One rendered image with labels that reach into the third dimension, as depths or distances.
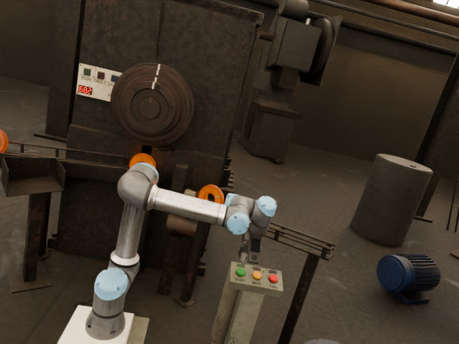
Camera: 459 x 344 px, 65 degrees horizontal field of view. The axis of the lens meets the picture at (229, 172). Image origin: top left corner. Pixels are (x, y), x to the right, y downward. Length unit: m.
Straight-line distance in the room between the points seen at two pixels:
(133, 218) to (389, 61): 8.04
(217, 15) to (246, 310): 1.59
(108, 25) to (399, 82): 7.59
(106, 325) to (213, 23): 1.64
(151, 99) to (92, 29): 0.57
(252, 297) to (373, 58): 7.63
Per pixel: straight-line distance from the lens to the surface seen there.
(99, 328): 1.56
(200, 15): 2.26
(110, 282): 1.48
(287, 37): 6.21
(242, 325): 1.79
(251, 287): 1.65
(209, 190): 2.05
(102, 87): 2.33
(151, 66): 2.12
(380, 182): 4.13
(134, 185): 1.28
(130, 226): 1.48
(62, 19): 4.99
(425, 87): 9.43
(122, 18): 2.32
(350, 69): 8.69
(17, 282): 2.46
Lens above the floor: 1.46
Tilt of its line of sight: 17 degrees down
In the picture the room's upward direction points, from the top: 14 degrees clockwise
